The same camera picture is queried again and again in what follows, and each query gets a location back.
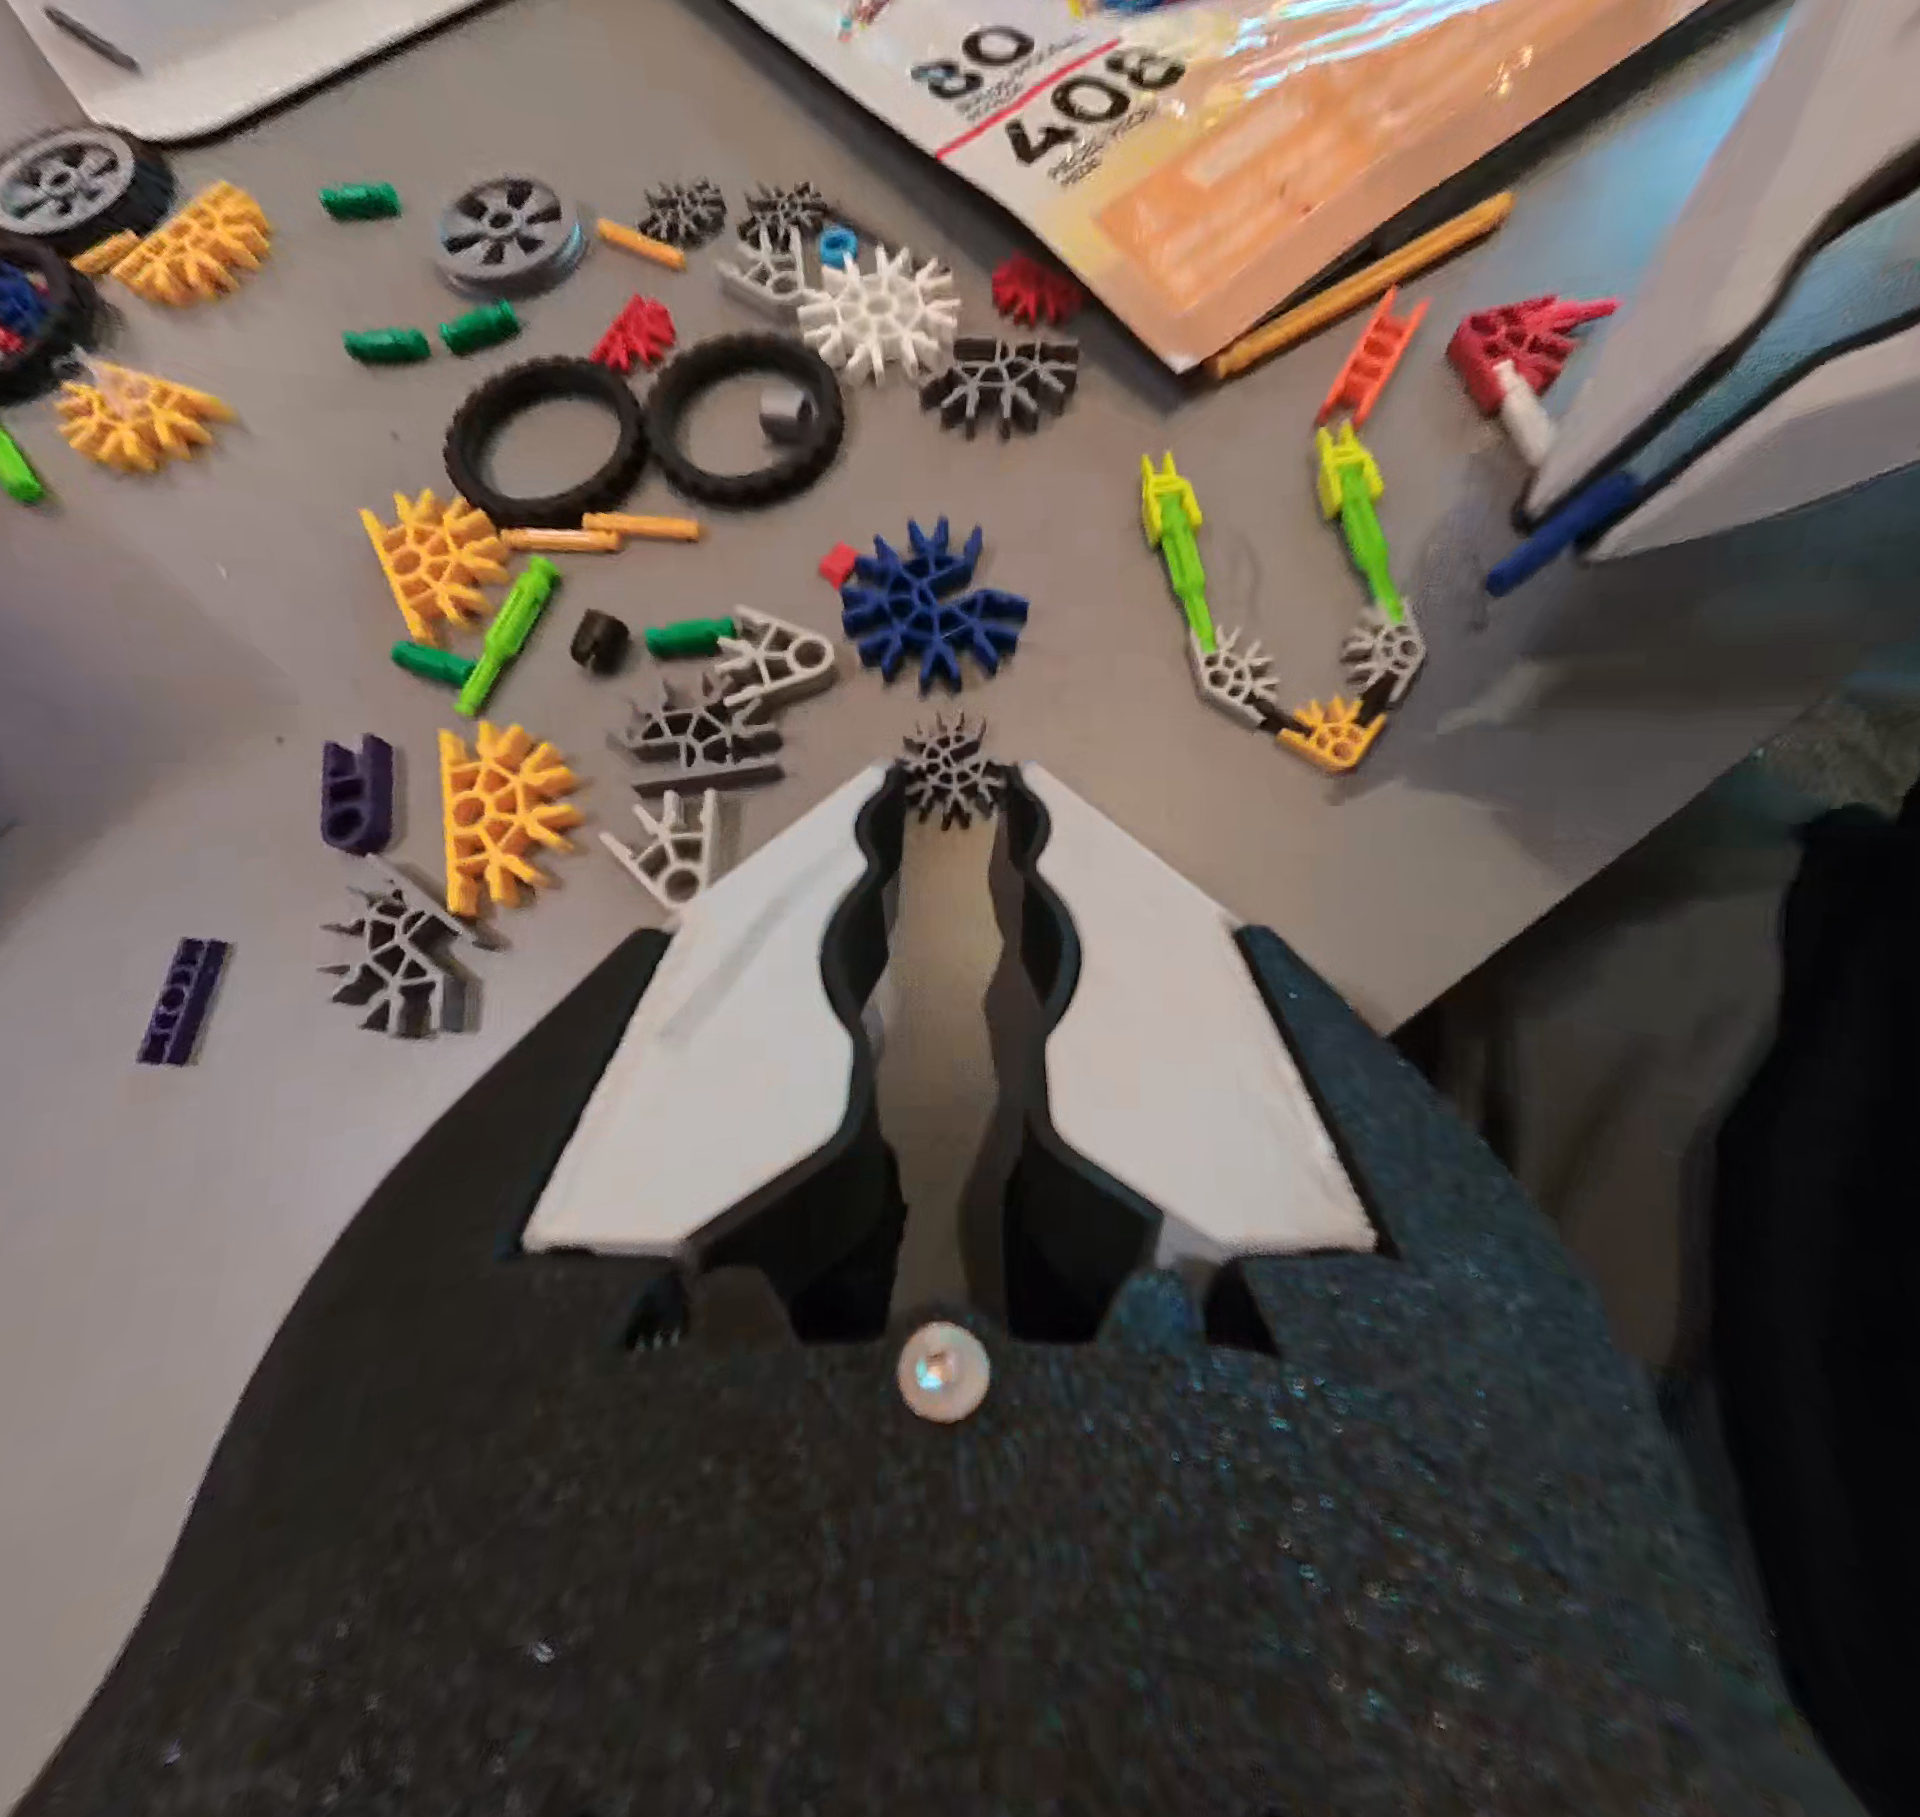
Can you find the black clip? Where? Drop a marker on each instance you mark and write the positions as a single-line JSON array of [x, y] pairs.
[[600, 643]]

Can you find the white snowflake connector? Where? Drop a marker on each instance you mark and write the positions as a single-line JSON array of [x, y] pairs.
[[878, 316]]

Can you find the long yellow rod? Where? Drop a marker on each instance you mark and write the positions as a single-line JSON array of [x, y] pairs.
[[1357, 288]]

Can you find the red connector with white rod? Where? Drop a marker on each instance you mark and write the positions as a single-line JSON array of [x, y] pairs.
[[1514, 340]]

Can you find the yellow half connector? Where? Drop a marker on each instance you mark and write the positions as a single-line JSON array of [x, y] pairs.
[[143, 419], [428, 558], [196, 245], [503, 813]]

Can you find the small grey rod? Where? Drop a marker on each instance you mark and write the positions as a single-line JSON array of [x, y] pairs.
[[91, 40]]

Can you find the dark grey connector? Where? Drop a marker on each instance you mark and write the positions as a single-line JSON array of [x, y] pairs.
[[698, 745], [399, 956]]

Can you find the small red clip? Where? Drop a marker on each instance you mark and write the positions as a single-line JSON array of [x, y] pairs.
[[839, 566]]

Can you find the purple flat piece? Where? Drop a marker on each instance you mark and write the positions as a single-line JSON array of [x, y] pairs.
[[182, 1004]]

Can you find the grey wheel hub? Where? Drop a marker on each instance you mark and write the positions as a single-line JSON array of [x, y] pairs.
[[509, 236]]

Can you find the small dark snowflake connector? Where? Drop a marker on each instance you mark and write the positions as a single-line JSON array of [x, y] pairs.
[[684, 213], [784, 217]]

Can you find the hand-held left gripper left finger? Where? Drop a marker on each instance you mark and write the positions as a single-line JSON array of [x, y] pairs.
[[721, 1082]]

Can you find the short blue rod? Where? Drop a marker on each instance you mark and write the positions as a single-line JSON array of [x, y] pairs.
[[1561, 535]]

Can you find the grey spacer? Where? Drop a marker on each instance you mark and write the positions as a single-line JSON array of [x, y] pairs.
[[787, 411]]

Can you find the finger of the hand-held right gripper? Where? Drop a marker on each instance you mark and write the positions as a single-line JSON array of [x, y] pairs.
[[1725, 198], [1802, 453]]

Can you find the orange ladder piece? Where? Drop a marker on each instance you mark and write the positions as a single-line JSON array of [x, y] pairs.
[[1372, 354]]

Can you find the blue snowflake connector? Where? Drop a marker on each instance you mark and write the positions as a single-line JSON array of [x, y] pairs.
[[16, 300]]

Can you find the lime green rod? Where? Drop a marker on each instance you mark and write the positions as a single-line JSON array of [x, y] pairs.
[[509, 635], [17, 464]]

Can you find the light grey fan connector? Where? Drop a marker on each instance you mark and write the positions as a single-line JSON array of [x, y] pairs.
[[758, 280], [675, 856], [802, 656]]

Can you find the grey wheel with tyre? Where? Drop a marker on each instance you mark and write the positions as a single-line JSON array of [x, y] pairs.
[[67, 182]]

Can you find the large black connector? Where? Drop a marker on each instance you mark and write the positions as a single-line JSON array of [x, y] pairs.
[[997, 386]]

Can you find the small red snowflake connector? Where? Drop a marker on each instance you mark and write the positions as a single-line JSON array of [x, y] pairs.
[[1035, 290]]

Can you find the short yellow rod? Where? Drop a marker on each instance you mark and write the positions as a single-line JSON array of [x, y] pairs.
[[559, 540], [641, 527], [641, 244], [106, 254]]

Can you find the short green rod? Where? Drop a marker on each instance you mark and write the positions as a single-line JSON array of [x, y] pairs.
[[360, 201], [386, 346], [431, 664], [481, 329], [690, 640]]

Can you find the black tyre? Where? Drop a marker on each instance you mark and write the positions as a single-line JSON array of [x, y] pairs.
[[668, 438], [466, 453], [75, 326]]

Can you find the red half connector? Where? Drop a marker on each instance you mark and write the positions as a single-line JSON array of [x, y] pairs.
[[637, 336]]

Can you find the purple clip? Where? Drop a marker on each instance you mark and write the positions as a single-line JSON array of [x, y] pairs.
[[357, 799]]

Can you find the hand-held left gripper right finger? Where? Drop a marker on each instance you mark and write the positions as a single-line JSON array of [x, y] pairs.
[[1200, 1082]]

